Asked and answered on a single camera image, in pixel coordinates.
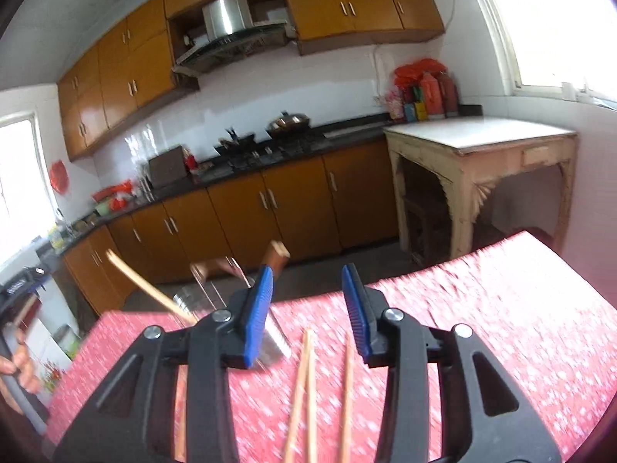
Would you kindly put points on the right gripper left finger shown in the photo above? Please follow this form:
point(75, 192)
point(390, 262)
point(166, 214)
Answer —
point(130, 415)

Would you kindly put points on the lower wooden kitchen cabinets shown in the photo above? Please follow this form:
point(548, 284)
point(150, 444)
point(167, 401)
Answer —
point(317, 206)

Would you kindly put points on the person's left hand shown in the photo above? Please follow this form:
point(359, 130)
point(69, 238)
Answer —
point(22, 366)

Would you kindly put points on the left window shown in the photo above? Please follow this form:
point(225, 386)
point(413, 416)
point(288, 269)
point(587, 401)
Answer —
point(28, 210)

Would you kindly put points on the window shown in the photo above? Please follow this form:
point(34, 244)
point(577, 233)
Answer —
point(560, 49)
point(28, 210)

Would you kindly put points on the red floral tablecloth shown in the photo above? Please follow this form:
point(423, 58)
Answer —
point(502, 355)

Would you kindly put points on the red basin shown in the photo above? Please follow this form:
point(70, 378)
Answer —
point(123, 187)

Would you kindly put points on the dark wooden cutting board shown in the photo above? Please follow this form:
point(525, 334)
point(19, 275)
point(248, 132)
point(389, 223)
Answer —
point(167, 168)

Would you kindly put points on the red bottle on counter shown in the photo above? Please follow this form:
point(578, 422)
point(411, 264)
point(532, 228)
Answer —
point(190, 161)

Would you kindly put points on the black gas stove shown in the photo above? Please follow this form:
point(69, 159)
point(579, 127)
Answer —
point(270, 152)

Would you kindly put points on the old cream side table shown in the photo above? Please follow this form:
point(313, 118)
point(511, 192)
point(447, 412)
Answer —
point(470, 156)

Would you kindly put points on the black lidded pot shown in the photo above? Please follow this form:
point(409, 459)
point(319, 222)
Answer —
point(288, 125)

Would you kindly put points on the large orange oil bottle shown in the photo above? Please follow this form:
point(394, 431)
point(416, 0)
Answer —
point(432, 96)

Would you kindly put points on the steel range hood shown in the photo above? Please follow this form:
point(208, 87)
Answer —
point(221, 32)

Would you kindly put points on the dark sauce bottle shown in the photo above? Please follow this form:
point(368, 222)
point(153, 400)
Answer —
point(449, 94)

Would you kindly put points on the right window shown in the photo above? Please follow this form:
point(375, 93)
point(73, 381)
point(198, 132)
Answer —
point(560, 49)

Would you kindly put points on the red plastic bag on wall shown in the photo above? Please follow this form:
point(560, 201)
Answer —
point(58, 177)

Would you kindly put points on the metal wire utensil holder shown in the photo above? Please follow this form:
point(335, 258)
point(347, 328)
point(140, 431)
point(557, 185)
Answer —
point(215, 283)

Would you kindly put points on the upper wooden wall cabinets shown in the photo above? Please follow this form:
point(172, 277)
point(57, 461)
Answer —
point(157, 53)

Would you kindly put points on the black wok with handle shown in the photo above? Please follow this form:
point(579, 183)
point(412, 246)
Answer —
point(235, 145)

